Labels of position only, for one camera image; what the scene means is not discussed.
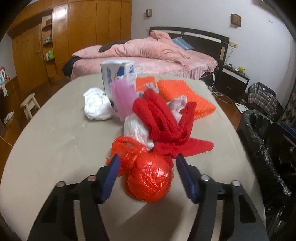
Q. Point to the white tissue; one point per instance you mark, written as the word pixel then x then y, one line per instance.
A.
pixel 97 105

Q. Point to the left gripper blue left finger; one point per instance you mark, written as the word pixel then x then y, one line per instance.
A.
pixel 56 220

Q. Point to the black garment on bed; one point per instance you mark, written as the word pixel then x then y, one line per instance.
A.
pixel 68 67

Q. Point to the blue pillow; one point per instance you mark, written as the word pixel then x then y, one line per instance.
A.
pixel 182 44

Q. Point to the dark patterned curtain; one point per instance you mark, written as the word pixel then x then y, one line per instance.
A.
pixel 289 113

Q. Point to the bed with pink sheet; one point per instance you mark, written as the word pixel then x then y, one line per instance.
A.
pixel 198 66

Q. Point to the pink duvet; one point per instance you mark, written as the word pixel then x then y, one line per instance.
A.
pixel 158 45

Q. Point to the plaid cloth covered chair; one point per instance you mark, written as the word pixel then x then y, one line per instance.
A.
pixel 263 99

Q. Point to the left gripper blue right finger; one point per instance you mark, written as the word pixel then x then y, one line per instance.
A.
pixel 240 218

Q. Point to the left wall lamp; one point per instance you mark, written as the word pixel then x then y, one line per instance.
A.
pixel 148 13

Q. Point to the yellow plush toy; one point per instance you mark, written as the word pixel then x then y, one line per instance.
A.
pixel 241 70

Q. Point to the black headboard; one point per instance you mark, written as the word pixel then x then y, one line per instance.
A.
pixel 212 44

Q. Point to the pink face mask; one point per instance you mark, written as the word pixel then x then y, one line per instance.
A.
pixel 124 95

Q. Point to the wall lamp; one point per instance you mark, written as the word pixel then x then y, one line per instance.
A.
pixel 236 20
pixel 148 13

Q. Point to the black lined trash bin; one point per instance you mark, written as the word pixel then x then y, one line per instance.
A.
pixel 276 192

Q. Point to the small orange foam net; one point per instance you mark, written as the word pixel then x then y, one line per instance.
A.
pixel 144 83

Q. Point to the red cloth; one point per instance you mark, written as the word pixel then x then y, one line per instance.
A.
pixel 170 137

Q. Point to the white bathroom scale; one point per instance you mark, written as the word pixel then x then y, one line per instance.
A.
pixel 241 108

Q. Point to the black white nightstand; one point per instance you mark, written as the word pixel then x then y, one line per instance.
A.
pixel 232 83

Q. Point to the wooden side desk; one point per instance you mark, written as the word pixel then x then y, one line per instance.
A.
pixel 11 112

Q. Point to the wall socket plate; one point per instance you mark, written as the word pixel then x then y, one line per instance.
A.
pixel 232 44

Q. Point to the small white stool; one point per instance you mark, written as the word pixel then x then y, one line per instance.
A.
pixel 28 104

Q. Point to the white plastic bag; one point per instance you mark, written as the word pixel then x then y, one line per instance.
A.
pixel 135 128

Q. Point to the beige table cloth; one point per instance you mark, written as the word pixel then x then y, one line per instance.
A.
pixel 60 144

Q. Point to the wooden wardrobe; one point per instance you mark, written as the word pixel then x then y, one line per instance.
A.
pixel 45 34

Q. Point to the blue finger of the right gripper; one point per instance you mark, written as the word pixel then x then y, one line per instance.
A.
pixel 289 129

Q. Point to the red plastic bag ball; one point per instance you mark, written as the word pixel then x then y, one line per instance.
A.
pixel 146 176

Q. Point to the white blue carton box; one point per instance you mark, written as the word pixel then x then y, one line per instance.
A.
pixel 112 70

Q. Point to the right wall lamp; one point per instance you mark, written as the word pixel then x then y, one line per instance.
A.
pixel 236 20

